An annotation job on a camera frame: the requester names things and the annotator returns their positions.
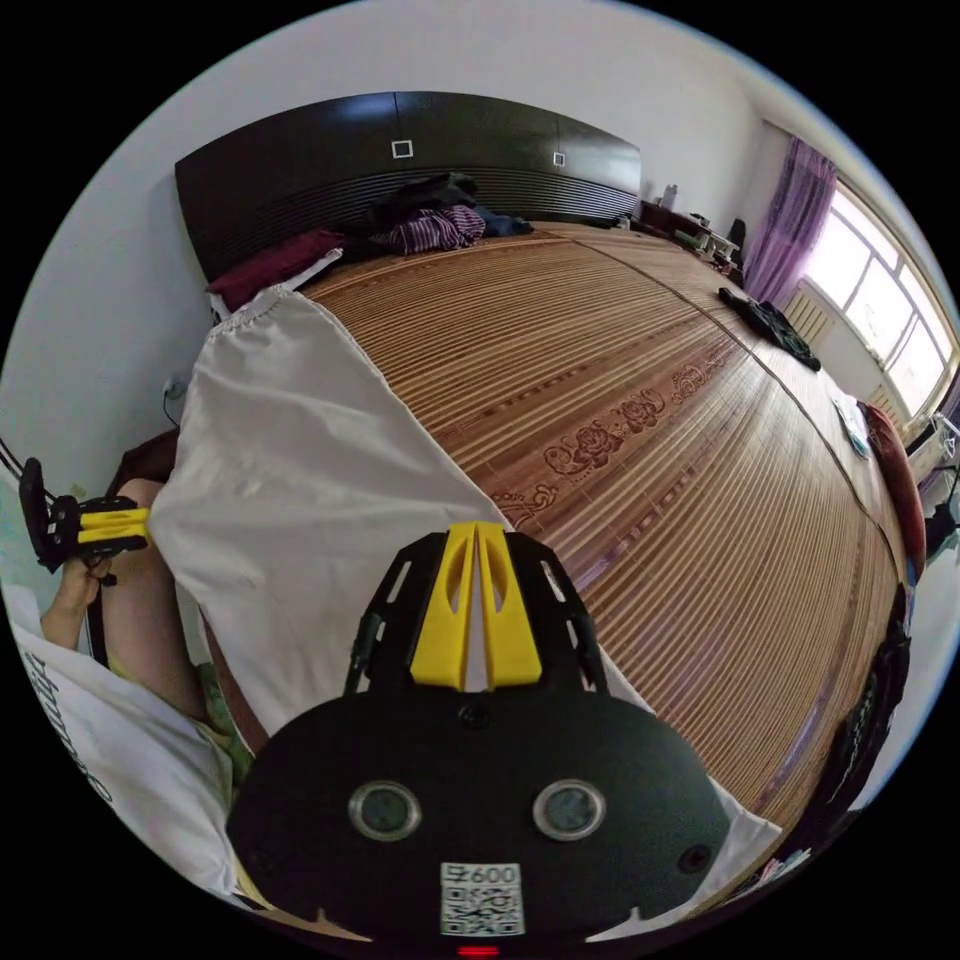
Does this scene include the person's left hand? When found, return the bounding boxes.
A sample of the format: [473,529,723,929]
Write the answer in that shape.
[40,556,123,648]

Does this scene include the bed with woven mat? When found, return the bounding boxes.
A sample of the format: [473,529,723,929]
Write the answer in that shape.
[174,89,925,901]

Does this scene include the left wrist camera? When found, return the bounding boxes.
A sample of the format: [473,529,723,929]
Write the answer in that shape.
[18,457,48,560]

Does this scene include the white pants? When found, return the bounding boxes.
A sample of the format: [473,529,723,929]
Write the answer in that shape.
[148,288,783,913]

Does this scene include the dark green garment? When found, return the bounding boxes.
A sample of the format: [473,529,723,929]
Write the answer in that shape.
[717,286,823,371]

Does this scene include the white radiator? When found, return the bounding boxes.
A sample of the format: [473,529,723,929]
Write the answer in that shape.
[782,288,835,355]

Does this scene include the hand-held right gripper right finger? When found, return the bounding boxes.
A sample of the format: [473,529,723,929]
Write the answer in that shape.
[476,522,544,688]

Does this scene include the black garment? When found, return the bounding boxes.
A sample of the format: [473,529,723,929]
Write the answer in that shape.
[808,581,914,830]

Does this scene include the red cushion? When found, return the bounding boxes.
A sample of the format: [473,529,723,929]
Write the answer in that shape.
[857,401,928,590]

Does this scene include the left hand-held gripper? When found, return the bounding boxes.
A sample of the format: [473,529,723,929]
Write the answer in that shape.
[37,493,154,577]

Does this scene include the folded maroon garment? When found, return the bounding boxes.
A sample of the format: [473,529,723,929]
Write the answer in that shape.
[206,228,346,313]

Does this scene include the purple curtain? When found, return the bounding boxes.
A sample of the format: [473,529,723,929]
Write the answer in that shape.
[742,137,838,310]

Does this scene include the person's body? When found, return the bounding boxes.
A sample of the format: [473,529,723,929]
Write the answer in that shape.
[0,472,264,913]

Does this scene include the dark wooden desk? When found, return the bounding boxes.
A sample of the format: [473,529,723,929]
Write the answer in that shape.
[635,183,745,283]

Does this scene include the pile of clothes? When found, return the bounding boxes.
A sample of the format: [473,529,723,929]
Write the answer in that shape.
[365,172,535,256]

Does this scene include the window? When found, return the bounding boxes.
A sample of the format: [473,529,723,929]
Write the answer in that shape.
[803,179,960,421]

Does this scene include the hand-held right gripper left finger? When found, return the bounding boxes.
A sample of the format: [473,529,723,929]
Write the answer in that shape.
[410,522,477,689]

